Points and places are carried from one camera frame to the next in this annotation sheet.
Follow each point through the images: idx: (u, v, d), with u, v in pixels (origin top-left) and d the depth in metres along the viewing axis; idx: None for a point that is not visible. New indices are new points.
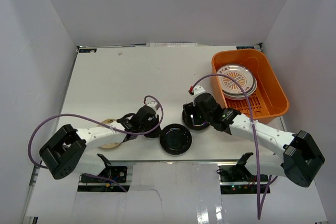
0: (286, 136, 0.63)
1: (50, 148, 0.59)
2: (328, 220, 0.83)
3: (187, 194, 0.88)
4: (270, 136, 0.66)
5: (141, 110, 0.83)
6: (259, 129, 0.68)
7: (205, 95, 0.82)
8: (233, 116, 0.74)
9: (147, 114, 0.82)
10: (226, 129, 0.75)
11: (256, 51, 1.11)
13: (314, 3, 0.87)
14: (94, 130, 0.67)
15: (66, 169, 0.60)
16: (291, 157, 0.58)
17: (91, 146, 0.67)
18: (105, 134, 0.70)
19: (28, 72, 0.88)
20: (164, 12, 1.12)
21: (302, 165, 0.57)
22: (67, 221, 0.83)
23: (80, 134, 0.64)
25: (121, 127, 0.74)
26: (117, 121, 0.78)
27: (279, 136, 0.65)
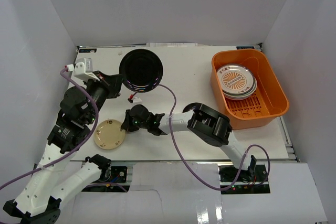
0: (189, 113, 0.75)
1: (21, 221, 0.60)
2: (328, 220, 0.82)
3: (187, 193, 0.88)
4: (180, 118, 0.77)
5: (64, 106, 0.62)
6: (174, 118, 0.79)
7: (139, 107, 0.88)
8: (161, 118, 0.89)
9: (72, 108, 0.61)
10: (161, 132, 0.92)
11: (256, 51, 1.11)
13: (314, 3, 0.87)
14: (31, 190, 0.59)
15: (51, 218, 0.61)
16: (193, 127, 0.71)
17: (46, 195, 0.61)
18: (42, 180, 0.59)
19: (28, 72, 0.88)
20: (164, 12, 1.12)
21: (207, 130, 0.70)
22: (67, 221, 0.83)
23: (21, 206, 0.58)
25: (57, 157, 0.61)
26: (50, 140, 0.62)
27: (185, 116, 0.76)
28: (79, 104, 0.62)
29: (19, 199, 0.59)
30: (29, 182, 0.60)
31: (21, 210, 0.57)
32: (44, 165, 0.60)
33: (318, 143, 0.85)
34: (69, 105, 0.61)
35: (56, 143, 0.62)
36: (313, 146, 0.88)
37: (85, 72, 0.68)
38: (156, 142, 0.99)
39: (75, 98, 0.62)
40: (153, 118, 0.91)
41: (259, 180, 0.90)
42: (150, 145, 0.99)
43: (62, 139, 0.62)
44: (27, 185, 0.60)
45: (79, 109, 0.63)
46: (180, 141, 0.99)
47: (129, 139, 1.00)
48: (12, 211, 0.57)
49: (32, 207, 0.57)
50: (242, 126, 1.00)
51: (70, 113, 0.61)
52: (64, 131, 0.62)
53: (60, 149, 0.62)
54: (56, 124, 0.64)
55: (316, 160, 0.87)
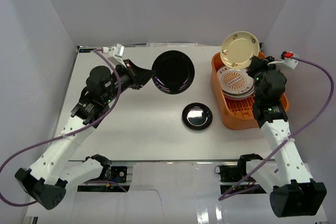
0: (303, 176, 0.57)
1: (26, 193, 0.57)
2: (328, 220, 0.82)
3: (187, 193, 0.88)
4: (289, 160, 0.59)
5: (88, 83, 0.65)
6: (286, 148, 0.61)
7: (280, 81, 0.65)
8: (277, 117, 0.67)
9: (96, 86, 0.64)
10: (259, 120, 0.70)
11: None
13: (314, 3, 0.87)
14: (48, 157, 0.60)
15: (57, 197, 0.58)
16: (287, 193, 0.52)
17: (60, 168, 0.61)
18: (62, 150, 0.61)
19: (28, 72, 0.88)
20: (164, 11, 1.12)
21: (292, 205, 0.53)
22: (67, 221, 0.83)
23: (35, 174, 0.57)
25: (78, 127, 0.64)
26: (74, 112, 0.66)
27: (297, 169, 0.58)
28: (103, 82, 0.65)
29: (34, 166, 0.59)
30: (46, 150, 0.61)
31: (34, 177, 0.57)
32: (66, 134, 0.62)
33: (318, 143, 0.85)
34: (94, 83, 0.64)
35: (79, 115, 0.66)
36: (314, 146, 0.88)
37: (114, 55, 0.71)
38: (157, 142, 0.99)
39: (101, 76, 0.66)
40: (276, 98, 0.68)
41: None
42: (150, 145, 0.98)
43: (86, 113, 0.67)
44: (43, 155, 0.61)
45: (103, 87, 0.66)
46: (180, 141, 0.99)
47: (129, 139, 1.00)
48: (24, 177, 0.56)
49: (46, 174, 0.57)
50: (243, 126, 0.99)
51: (95, 90, 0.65)
52: (88, 107, 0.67)
53: (82, 120, 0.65)
54: (80, 100, 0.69)
55: (317, 160, 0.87)
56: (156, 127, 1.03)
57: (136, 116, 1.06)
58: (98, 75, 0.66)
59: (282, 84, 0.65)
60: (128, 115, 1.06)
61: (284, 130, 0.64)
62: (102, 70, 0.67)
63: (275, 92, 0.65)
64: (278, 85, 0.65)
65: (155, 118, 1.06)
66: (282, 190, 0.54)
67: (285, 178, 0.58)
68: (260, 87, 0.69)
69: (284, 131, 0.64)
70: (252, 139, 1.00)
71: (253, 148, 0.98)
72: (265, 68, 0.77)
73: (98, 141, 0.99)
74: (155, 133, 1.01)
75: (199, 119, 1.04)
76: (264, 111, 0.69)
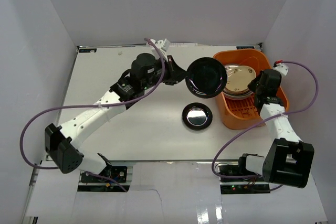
0: (292, 136, 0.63)
1: (49, 148, 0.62)
2: (328, 220, 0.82)
3: (187, 193, 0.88)
4: (280, 126, 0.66)
5: (135, 65, 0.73)
6: (279, 118, 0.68)
7: (275, 72, 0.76)
8: (275, 103, 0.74)
9: (140, 70, 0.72)
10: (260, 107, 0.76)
11: (256, 51, 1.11)
13: (314, 3, 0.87)
14: (80, 120, 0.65)
15: (73, 163, 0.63)
16: (277, 144, 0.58)
17: (85, 134, 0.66)
18: (93, 118, 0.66)
19: (28, 72, 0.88)
20: (164, 12, 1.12)
21: (281, 158, 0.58)
22: (67, 221, 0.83)
23: (64, 132, 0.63)
25: (114, 102, 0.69)
26: (111, 88, 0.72)
27: (287, 132, 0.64)
28: (147, 67, 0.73)
29: (64, 125, 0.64)
30: (81, 114, 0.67)
31: (62, 134, 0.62)
32: (102, 104, 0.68)
33: (318, 143, 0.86)
34: (139, 66, 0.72)
35: (116, 92, 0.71)
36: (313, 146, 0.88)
37: (160, 48, 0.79)
38: (157, 142, 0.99)
39: (146, 61, 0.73)
40: (274, 91, 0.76)
41: (259, 180, 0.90)
42: (150, 145, 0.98)
43: (122, 92, 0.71)
44: (76, 117, 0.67)
45: (145, 72, 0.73)
46: (180, 141, 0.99)
47: (129, 139, 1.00)
48: (54, 131, 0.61)
49: (74, 134, 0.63)
50: (242, 126, 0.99)
51: (138, 73, 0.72)
52: (126, 87, 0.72)
53: (118, 97, 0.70)
54: (120, 80, 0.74)
55: (316, 160, 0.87)
56: (156, 127, 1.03)
57: (136, 116, 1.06)
58: (144, 61, 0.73)
59: (277, 75, 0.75)
60: (128, 115, 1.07)
61: (278, 109, 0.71)
62: (149, 56, 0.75)
63: (273, 82, 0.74)
64: (274, 75, 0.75)
65: (154, 118, 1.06)
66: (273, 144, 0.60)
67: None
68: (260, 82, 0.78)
69: (279, 109, 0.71)
70: (252, 139, 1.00)
71: (253, 148, 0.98)
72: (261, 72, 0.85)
73: (97, 141, 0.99)
74: (155, 134, 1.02)
75: (199, 119, 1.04)
76: (264, 98, 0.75)
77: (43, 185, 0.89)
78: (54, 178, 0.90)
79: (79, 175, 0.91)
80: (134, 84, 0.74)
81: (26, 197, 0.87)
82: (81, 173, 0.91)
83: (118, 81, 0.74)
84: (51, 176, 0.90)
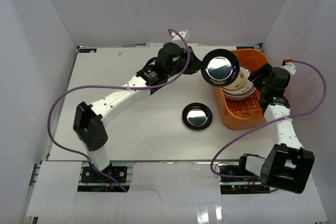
0: (293, 142, 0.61)
1: (77, 125, 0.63)
2: (328, 220, 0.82)
3: (187, 193, 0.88)
4: (282, 131, 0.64)
5: (161, 53, 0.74)
6: (282, 122, 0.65)
7: (283, 71, 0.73)
8: (280, 104, 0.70)
9: (166, 56, 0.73)
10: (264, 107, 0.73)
11: (256, 51, 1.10)
13: (313, 3, 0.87)
14: (109, 100, 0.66)
15: (98, 140, 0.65)
16: (275, 150, 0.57)
17: (113, 114, 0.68)
18: (122, 99, 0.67)
19: (29, 72, 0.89)
20: (164, 12, 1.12)
21: (277, 164, 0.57)
22: (67, 221, 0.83)
23: (95, 109, 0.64)
25: (140, 85, 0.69)
26: (137, 74, 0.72)
27: (289, 138, 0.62)
28: (173, 55, 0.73)
29: (95, 103, 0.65)
30: (110, 94, 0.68)
31: (93, 111, 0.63)
32: (130, 86, 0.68)
33: (318, 143, 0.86)
34: (165, 54, 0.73)
35: (143, 77, 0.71)
36: (313, 146, 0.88)
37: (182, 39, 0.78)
38: (157, 142, 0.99)
39: (172, 49, 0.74)
40: (281, 91, 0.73)
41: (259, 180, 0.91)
42: (150, 145, 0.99)
43: (148, 77, 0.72)
44: (105, 97, 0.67)
45: (171, 60, 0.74)
46: (180, 141, 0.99)
47: (129, 139, 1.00)
48: (86, 107, 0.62)
49: (105, 113, 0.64)
50: (243, 126, 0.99)
51: (164, 60, 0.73)
52: (152, 74, 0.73)
53: (145, 82, 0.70)
54: (146, 66, 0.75)
55: (316, 160, 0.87)
56: (156, 127, 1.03)
57: (136, 116, 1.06)
58: (169, 49, 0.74)
59: (285, 75, 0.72)
60: (128, 115, 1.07)
61: (283, 112, 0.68)
62: (174, 45, 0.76)
63: (280, 81, 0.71)
64: (282, 75, 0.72)
65: (154, 118, 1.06)
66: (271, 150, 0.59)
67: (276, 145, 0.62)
68: (267, 82, 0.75)
69: (284, 112, 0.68)
70: (252, 139, 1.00)
71: (253, 148, 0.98)
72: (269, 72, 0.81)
73: None
74: (155, 134, 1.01)
75: (199, 119, 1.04)
76: (269, 98, 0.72)
77: (42, 185, 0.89)
78: (54, 178, 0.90)
79: (80, 175, 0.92)
80: (159, 72, 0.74)
81: (26, 197, 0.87)
82: (81, 174, 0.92)
83: (144, 67, 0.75)
84: (51, 176, 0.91)
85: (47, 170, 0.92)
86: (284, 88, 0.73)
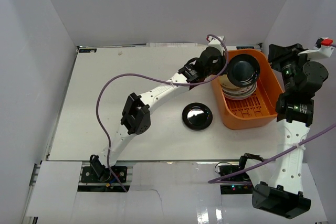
0: (293, 184, 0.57)
1: (127, 112, 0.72)
2: (328, 220, 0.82)
3: (187, 193, 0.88)
4: (285, 167, 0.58)
5: (203, 54, 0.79)
6: (290, 155, 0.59)
7: (318, 76, 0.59)
8: (299, 117, 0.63)
9: (208, 59, 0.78)
10: (281, 113, 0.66)
11: (256, 51, 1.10)
13: (314, 3, 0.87)
14: (156, 93, 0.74)
15: (143, 127, 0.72)
16: (270, 194, 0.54)
17: (157, 105, 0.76)
18: (166, 92, 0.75)
19: (28, 72, 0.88)
20: (163, 12, 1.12)
21: (269, 204, 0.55)
22: (67, 221, 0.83)
23: (144, 99, 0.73)
25: (182, 82, 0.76)
26: (179, 71, 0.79)
27: (290, 178, 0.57)
28: (214, 58, 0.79)
29: (143, 95, 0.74)
30: (156, 87, 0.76)
31: (142, 102, 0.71)
32: (174, 83, 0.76)
33: (318, 143, 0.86)
34: (207, 56, 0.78)
35: (184, 75, 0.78)
36: (313, 146, 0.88)
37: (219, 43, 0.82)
38: (157, 142, 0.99)
39: (213, 52, 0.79)
40: (307, 96, 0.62)
41: None
42: (150, 145, 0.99)
43: (189, 75, 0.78)
44: (152, 89, 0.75)
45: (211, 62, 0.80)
46: (180, 141, 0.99)
47: None
48: (136, 98, 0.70)
49: (151, 103, 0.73)
50: (243, 126, 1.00)
51: (206, 61, 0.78)
52: (193, 72, 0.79)
53: (186, 79, 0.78)
54: (186, 64, 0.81)
55: (316, 160, 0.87)
56: (156, 127, 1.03)
57: None
58: (211, 51, 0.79)
59: (318, 81, 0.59)
60: None
61: (298, 135, 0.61)
62: (213, 48, 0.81)
63: (310, 87, 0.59)
64: (315, 81, 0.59)
65: (154, 118, 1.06)
66: (266, 188, 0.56)
67: (274, 181, 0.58)
68: (294, 82, 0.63)
69: (298, 136, 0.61)
70: (252, 139, 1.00)
71: (253, 148, 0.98)
72: (294, 59, 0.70)
73: (98, 141, 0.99)
74: (155, 134, 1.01)
75: (199, 119, 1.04)
76: (290, 106, 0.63)
77: (42, 185, 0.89)
78: (53, 178, 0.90)
79: (80, 175, 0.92)
80: (198, 71, 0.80)
81: (26, 197, 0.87)
82: (82, 173, 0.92)
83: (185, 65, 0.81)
84: (51, 176, 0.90)
85: (46, 170, 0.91)
86: (312, 94, 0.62)
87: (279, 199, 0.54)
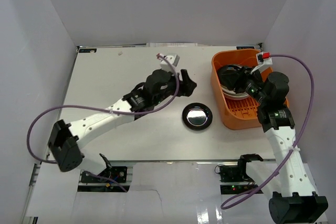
0: (305, 187, 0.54)
1: (52, 144, 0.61)
2: (328, 220, 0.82)
3: (187, 193, 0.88)
4: (293, 172, 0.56)
5: (150, 78, 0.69)
6: (290, 160, 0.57)
7: (282, 82, 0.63)
8: (283, 123, 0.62)
9: (154, 85, 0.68)
10: (264, 125, 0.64)
11: (256, 51, 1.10)
13: (314, 3, 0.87)
14: (90, 121, 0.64)
15: (70, 162, 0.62)
16: (287, 206, 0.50)
17: (91, 136, 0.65)
18: (103, 121, 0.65)
19: (28, 72, 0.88)
20: (163, 12, 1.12)
21: (289, 215, 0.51)
22: (67, 221, 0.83)
23: (72, 129, 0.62)
25: (125, 109, 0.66)
26: (123, 97, 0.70)
27: (300, 182, 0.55)
28: (161, 84, 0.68)
29: (73, 123, 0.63)
30: (92, 116, 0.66)
31: (70, 131, 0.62)
32: (113, 110, 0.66)
33: (318, 143, 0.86)
34: (153, 82, 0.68)
35: (128, 101, 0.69)
36: (313, 146, 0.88)
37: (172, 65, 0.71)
38: (157, 143, 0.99)
39: (161, 77, 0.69)
40: (281, 101, 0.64)
41: None
42: (150, 145, 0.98)
43: (133, 103, 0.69)
44: (86, 117, 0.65)
45: (159, 88, 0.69)
46: (180, 141, 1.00)
47: (129, 139, 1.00)
48: (63, 126, 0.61)
49: (82, 135, 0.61)
50: (243, 126, 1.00)
51: (152, 88, 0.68)
52: (138, 99, 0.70)
53: (129, 107, 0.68)
54: (133, 90, 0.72)
55: (316, 160, 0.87)
56: (156, 127, 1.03)
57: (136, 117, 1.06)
58: (158, 76, 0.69)
59: (286, 84, 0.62)
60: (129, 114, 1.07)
61: (289, 139, 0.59)
62: (163, 73, 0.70)
63: (281, 93, 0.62)
64: (283, 85, 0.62)
65: (154, 118, 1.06)
66: (283, 200, 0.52)
67: (287, 191, 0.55)
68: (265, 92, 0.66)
69: (290, 139, 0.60)
70: (251, 139, 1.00)
71: (253, 148, 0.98)
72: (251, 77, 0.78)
73: (98, 141, 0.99)
74: (155, 134, 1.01)
75: (199, 119, 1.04)
76: (271, 115, 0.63)
77: (42, 185, 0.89)
78: (53, 178, 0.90)
79: (79, 175, 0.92)
80: (146, 97, 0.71)
81: (26, 197, 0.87)
82: (82, 173, 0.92)
83: (132, 91, 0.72)
84: (51, 176, 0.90)
85: (46, 170, 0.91)
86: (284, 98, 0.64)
87: (298, 208, 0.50)
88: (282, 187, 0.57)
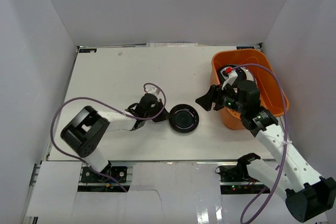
0: (312, 174, 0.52)
1: (73, 127, 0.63)
2: (328, 220, 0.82)
3: (187, 193, 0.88)
4: (295, 164, 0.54)
5: (143, 99, 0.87)
6: (288, 153, 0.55)
7: (251, 87, 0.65)
8: (268, 123, 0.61)
9: (147, 103, 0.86)
10: (252, 129, 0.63)
11: (256, 51, 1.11)
13: (314, 3, 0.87)
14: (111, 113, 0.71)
15: (89, 147, 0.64)
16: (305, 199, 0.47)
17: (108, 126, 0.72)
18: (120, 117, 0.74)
19: (28, 72, 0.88)
20: (163, 12, 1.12)
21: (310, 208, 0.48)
22: (67, 221, 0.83)
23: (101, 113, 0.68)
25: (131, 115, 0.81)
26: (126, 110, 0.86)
27: (305, 170, 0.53)
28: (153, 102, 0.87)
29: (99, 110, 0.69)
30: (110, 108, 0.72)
31: (98, 115, 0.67)
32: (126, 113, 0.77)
33: (318, 144, 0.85)
34: (146, 102, 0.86)
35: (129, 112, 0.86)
36: (313, 146, 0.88)
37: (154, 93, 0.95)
38: (157, 143, 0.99)
39: (150, 97, 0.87)
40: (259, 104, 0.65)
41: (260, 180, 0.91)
42: (150, 146, 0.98)
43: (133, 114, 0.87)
44: None
45: (149, 106, 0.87)
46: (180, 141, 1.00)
47: (128, 139, 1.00)
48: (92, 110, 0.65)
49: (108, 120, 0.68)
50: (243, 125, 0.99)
51: (146, 105, 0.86)
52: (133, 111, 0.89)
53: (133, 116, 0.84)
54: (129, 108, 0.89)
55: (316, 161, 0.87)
56: (156, 127, 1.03)
57: None
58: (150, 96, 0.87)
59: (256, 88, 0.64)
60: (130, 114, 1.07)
61: (280, 135, 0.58)
62: (150, 96, 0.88)
63: (254, 96, 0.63)
64: (254, 89, 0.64)
65: None
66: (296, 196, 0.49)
67: (297, 185, 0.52)
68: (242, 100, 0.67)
69: (280, 135, 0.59)
70: (251, 139, 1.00)
71: (253, 148, 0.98)
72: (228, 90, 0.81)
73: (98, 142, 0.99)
74: (155, 134, 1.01)
75: (185, 120, 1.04)
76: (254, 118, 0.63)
77: (42, 185, 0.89)
78: (53, 178, 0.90)
79: (79, 175, 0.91)
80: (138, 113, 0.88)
81: (26, 197, 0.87)
82: (82, 173, 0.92)
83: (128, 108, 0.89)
84: (51, 176, 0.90)
85: (46, 170, 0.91)
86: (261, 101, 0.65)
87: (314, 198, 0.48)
88: (291, 182, 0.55)
